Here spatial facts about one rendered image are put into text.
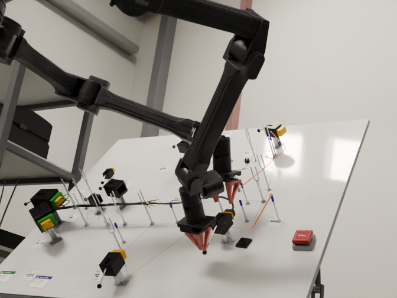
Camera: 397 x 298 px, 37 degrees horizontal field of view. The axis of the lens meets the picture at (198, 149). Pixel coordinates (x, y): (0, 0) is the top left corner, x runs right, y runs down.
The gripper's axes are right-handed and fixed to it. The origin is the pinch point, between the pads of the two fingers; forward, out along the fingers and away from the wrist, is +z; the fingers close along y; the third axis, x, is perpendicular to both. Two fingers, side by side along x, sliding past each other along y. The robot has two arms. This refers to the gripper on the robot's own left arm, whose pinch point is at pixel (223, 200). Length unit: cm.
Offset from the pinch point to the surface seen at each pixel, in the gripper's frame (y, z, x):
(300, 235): -26.1, 8.1, 0.0
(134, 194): 53, 6, -18
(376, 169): 17, 21, -192
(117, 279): 23.7, 22.0, 24.6
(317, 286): -15, 37, -35
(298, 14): 95, -79, -252
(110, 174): 68, -1, -21
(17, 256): 78, 24, 20
